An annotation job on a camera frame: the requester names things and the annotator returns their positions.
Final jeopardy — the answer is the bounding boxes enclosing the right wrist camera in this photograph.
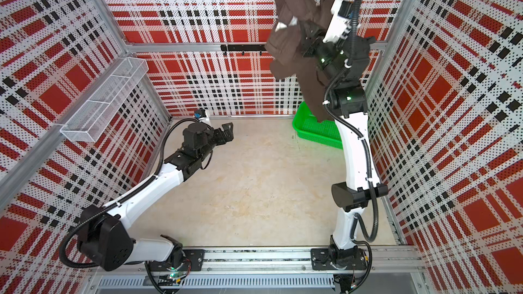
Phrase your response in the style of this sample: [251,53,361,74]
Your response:
[323,0,352,43]

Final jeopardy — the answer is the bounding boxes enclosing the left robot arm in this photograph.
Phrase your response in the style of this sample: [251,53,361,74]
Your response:
[60,118,234,272]

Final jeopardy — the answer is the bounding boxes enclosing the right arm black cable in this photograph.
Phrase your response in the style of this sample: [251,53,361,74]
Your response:
[322,0,381,293]

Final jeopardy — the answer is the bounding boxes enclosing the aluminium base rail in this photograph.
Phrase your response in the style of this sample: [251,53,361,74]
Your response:
[87,246,428,275]

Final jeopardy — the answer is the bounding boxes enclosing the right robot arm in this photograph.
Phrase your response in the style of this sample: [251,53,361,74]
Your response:
[300,22,388,269]

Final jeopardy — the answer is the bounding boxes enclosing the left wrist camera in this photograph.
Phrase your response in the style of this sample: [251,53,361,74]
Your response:
[194,108,210,124]

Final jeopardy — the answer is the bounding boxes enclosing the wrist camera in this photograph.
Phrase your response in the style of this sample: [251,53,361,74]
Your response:
[194,108,210,124]
[323,0,352,43]

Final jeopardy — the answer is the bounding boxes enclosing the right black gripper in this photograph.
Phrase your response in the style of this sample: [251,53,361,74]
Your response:
[304,16,345,88]

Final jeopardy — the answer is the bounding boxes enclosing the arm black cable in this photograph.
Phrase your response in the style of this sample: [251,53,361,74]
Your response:
[322,0,381,293]
[58,117,213,294]

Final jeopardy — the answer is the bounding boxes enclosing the white wire mesh shelf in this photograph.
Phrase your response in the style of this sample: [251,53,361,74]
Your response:
[60,57,148,143]

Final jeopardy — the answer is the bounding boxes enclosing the black hook rail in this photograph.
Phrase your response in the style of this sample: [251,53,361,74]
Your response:
[220,43,266,55]

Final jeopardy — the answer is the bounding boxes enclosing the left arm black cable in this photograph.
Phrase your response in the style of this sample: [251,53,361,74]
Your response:
[58,117,213,294]

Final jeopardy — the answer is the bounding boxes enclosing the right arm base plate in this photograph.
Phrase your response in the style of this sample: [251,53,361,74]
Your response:
[311,246,367,271]

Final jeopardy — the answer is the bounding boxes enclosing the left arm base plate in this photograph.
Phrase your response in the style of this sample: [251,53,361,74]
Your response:
[148,249,205,272]

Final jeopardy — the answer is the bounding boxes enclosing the green plastic basket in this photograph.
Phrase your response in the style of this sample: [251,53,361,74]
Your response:
[292,102,343,149]

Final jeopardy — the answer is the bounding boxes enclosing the brown trousers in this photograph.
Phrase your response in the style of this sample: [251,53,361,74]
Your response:
[265,0,335,123]

